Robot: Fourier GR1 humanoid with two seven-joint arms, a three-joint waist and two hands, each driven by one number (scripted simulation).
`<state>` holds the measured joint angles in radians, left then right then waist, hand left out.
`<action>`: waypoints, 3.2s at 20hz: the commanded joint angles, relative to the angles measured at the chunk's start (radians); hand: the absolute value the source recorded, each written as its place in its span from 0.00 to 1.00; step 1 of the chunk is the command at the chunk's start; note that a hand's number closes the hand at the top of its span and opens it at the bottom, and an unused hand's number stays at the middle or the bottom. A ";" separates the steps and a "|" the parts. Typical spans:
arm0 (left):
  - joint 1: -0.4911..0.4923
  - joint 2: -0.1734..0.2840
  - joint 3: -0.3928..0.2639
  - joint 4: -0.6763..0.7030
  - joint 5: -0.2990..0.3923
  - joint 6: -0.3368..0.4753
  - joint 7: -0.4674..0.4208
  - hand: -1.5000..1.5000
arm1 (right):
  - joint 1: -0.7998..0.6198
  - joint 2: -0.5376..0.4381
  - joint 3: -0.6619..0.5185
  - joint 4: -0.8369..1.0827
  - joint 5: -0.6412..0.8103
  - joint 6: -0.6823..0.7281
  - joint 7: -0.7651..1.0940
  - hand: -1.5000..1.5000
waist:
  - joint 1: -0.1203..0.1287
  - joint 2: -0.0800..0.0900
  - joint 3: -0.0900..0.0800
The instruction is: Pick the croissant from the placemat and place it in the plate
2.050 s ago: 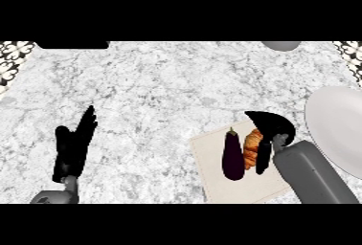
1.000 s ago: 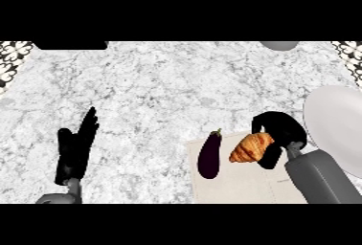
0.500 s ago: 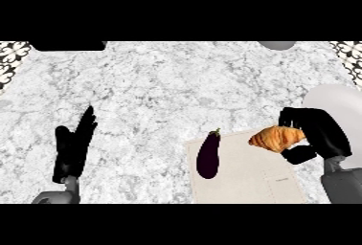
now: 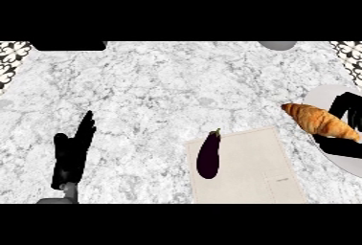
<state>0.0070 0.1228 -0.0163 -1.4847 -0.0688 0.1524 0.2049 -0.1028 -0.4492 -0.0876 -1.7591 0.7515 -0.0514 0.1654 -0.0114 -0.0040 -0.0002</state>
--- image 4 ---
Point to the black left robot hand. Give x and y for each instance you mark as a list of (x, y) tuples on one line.
[(72, 156)]

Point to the golden brown croissant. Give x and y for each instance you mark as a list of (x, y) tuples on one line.
[(321, 121)]

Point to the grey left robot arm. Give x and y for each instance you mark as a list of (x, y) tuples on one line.
[(67, 194)]

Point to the beige placemat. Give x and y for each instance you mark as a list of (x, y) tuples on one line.
[(255, 172)]

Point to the white round plate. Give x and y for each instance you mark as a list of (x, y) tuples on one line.
[(326, 95)]

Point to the dark purple eggplant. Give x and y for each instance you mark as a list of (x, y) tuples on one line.
[(209, 157)]

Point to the black appliance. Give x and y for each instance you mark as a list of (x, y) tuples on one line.
[(69, 45)]

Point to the grey round object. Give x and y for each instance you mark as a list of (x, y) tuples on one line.
[(279, 45)]

